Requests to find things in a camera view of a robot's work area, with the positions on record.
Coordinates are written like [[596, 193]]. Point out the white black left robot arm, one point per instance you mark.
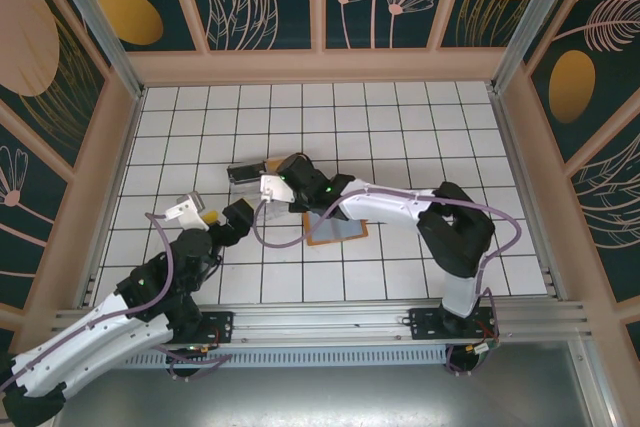
[[110, 344]]

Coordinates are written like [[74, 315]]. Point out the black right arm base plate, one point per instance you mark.
[[425, 327]]

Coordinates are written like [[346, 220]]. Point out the clear acrylic card organizer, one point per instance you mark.
[[245, 194]]

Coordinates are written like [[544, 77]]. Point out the aluminium side rail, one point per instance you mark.
[[126, 147], [511, 147]]

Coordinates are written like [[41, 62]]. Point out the gold VIP card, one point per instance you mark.
[[274, 165]]

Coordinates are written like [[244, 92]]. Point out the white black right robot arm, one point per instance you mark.
[[390, 207]]

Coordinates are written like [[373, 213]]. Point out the aluminium front rail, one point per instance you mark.
[[320, 319]]

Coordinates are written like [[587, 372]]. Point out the aluminium corner post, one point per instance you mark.
[[96, 22], [541, 17]]

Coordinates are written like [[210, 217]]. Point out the grey metal panel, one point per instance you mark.
[[320, 397]]

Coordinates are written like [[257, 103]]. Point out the orange cork pad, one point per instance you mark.
[[345, 233]]

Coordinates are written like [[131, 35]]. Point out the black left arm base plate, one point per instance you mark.
[[222, 327]]

